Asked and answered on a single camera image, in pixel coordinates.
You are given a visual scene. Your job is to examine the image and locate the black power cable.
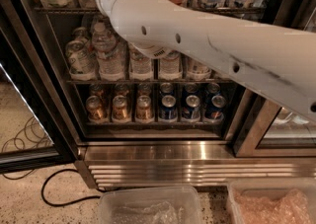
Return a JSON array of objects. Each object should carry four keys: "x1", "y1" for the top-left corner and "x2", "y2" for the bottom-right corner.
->
[{"x1": 40, "y1": 168, "x2": 107, "y2": 208}]

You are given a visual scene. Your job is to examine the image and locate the clear plastic bin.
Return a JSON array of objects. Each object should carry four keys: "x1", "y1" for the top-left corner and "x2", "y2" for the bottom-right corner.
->
[{"x1": 98, "y1": 186, "x2": 202, "y2": 224}]

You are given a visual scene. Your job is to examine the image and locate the left water bottle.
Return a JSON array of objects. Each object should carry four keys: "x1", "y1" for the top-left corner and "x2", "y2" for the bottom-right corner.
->
[{"x1": 92, "y1": 23, "x2": 126, "y2": 81}]

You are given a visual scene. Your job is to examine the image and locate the right water bottle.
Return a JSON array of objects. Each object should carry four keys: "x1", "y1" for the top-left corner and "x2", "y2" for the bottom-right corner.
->
[{"x1": 159, "y1": 51, "x2": 182, "y2": 80}]

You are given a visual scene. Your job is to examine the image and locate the water bottle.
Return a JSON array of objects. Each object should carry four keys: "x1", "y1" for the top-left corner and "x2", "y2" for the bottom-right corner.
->
[
  {"x1": 128, "y1": 43, "x2": 153, "y2": 80},
  {"x1": 159, "y1": 51, "x2": 182, "y2": 80},
  {"x1": 92, "y1": 23, "x2": 126, "y2": 81}
]

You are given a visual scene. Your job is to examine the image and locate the left blue pepsi can front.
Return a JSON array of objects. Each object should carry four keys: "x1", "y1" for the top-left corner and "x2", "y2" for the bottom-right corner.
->
[{"x1": 159, "y1": 95, "x2": 178, "y2": 121}]

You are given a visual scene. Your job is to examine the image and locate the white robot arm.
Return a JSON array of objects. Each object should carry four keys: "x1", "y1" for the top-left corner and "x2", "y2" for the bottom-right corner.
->
[{"x1": 94, "y1": 0, "x2": 316, "y2": 121}]

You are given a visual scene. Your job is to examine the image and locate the middle gold can front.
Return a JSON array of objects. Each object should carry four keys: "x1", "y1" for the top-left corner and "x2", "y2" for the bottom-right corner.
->
[{"x1": 112, "y1": 95, "x2": 130, "y2": 123}]

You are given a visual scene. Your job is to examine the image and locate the silver can middle shelf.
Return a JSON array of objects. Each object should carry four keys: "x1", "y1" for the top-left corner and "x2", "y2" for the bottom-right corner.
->
[{"x1": 65, "y1": 39, "x2": 96, "y2": 81}]

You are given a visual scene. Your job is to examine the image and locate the bin with pink bubble wrap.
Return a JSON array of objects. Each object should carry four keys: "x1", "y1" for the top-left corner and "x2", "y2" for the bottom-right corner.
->
[{"x1": 227, "y1": 178, "x2": 316, "y2": 224}]

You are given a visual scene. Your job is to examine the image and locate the open glass fridge door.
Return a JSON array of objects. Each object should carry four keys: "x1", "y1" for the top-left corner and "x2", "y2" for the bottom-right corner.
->
[{"x1": 0, "y1": 0, "x2": 77, "y2": 174}]

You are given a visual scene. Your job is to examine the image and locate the middle water bottle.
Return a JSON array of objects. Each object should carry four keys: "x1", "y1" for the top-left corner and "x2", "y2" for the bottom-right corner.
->
[{"x1": 128, "y1": 43, "x2": 153, "y2": 80}]

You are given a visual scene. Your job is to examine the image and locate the middle blue pepsi can front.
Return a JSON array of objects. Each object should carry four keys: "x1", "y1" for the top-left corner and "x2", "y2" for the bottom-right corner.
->
[{"x1": 182, "y1": 95, "x2": 200, "y2": 121}]

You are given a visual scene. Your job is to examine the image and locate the stainless steel fridge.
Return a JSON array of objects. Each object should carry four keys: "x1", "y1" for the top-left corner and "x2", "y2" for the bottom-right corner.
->
[{"x1": 39, "y1": 0, "x2": 316, "y2": 188}]

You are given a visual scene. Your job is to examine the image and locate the right gold can front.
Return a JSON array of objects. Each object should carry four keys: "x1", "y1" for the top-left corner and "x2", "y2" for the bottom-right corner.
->
[{"x1": 135, "y1": 95, "x2": 154, "y2": 122}]

